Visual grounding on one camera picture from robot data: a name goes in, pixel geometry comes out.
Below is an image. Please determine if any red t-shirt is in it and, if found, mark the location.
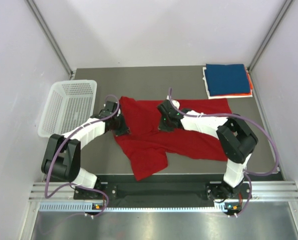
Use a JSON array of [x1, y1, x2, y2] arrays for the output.
[[115, 96, 227, 181]]

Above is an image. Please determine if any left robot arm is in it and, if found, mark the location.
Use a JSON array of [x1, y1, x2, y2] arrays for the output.
[[41, 101, 129, 199]]

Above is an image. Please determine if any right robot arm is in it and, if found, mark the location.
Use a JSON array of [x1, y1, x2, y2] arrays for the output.
[[157, 99, 258, 201]]

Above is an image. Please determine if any white plastic basket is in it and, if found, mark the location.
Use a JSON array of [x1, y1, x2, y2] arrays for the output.
[[37, 79, 97, 138]]

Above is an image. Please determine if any folded white t-shirt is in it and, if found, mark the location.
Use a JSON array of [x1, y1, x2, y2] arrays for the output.
[[202, 66, 253, 100]]

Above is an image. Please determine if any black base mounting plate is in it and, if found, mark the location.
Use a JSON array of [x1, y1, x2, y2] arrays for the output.
[[73, 173, 254, 201]]

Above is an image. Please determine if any folded blue t-shirt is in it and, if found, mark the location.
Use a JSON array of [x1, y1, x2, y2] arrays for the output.
[[206, 64, 250, 96]]

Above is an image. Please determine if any folded orange t-shirt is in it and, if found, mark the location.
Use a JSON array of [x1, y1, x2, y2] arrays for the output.
[[234, 71, 253, 97]]

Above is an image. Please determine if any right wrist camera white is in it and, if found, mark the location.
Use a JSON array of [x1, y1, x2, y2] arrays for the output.
[[167, 96, 180, 109]]

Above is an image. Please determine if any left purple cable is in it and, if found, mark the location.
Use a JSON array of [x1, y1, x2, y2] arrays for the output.
[[44, 94, 121, 218]]

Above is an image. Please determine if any left aluminium frame post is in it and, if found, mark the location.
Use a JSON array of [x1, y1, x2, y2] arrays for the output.
[[24, 0, 74, 80]]

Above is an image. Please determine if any aluminium frame post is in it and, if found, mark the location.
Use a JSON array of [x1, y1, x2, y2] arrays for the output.
[[24, 0, 74, 80], [247, 0, 296, 72]]

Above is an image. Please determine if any slotted grey cable duct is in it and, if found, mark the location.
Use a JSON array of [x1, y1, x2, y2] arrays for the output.
[[40, 199, 242, 213]]

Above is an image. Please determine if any right aluminium frame post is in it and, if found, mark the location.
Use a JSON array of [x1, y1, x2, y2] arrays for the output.
[[247, 0, 296, 72]]

